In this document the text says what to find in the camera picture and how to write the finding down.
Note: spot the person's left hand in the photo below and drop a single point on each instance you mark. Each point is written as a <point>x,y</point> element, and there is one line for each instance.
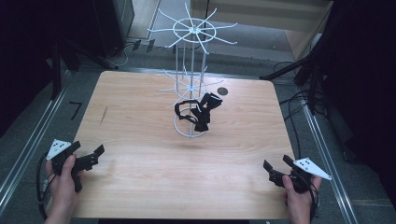
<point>62,193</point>

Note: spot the metal floor rail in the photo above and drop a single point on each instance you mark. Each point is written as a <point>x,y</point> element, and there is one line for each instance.
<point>330,168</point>
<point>28,146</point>

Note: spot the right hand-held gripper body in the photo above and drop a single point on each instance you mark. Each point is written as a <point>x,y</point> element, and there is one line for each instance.
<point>309,168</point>

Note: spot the light wooden cabinet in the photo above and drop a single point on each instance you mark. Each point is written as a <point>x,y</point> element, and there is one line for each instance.
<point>258,12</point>

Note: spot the black cabinet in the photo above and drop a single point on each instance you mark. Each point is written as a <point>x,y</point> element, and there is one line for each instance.
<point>115,25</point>

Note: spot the person's right hand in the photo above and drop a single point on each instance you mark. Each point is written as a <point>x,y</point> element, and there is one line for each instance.
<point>299,205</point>

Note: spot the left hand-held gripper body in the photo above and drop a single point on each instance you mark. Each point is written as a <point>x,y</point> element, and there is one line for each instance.
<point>58,148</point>

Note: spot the black metal stand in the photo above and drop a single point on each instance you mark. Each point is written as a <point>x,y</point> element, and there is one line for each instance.
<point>311,71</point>
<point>57,68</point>

